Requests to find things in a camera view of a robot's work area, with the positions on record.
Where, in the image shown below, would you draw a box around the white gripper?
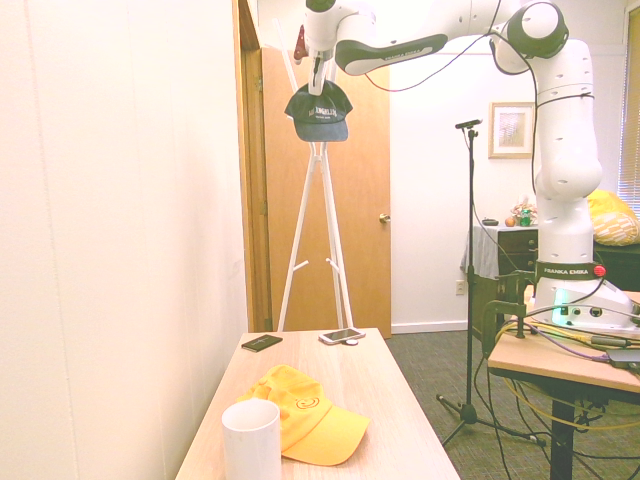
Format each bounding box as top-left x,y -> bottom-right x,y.
305,45 -> 334,97

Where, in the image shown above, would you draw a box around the navy blue baseball cap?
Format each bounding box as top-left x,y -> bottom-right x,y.
284,82 -> 355,144

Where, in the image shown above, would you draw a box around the yellow baseball cap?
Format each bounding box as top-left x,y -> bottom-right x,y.
237,363 -> 372,467

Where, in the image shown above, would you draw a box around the white coat rack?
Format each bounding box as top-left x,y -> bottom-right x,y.
272,17 -> 357,334

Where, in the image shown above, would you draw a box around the wooden door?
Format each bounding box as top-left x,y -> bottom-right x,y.
259,47 -> 392,334

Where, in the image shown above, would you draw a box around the black tripod stand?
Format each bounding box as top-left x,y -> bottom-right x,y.
435,127 -> 547,447

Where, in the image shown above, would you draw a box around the grey cloth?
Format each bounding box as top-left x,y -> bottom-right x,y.
459,224 -> 502,279

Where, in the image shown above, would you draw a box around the white smartphone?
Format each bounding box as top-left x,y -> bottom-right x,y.
318,328 -> 365,347

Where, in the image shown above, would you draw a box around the dark wooden dresser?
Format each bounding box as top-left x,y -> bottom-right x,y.
472,224 -> 640,347

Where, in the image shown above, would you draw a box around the small black card wallet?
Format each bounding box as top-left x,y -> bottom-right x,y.
241,334 -> 284,353

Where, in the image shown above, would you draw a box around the wooden chest of drawers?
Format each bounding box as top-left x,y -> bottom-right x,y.
174,327 -> 461,480

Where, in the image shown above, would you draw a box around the black C-clamp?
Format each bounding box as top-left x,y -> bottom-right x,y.
482,269 -> 536,359

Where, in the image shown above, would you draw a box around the window blinds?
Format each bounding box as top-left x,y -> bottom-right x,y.
617,0 -> 640,202

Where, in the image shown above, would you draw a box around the yellow patterned cushion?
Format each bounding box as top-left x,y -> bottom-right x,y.
585,189 -> 640,247

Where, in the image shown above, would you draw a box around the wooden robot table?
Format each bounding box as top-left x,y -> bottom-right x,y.
487,289 -> 640,480

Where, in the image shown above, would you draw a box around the white mug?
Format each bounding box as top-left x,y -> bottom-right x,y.
221,399 -> 282,480

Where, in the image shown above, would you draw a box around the dark grey adapter box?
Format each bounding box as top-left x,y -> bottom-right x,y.
606,349 -> 640,370

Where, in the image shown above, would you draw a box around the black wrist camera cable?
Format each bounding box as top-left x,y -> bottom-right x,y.
363,13 -> 597,107

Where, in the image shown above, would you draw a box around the wooden door frame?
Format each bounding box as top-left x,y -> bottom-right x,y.
232,0 -> 274,334

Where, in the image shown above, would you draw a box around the framed wall picture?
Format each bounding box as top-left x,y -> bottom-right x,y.
488,101 -> 537,160

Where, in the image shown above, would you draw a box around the purple cable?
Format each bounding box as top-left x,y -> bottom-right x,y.
524,329 -> 617,364

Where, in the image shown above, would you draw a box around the yellow cable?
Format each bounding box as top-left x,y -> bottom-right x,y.
499,319 -> 640,437

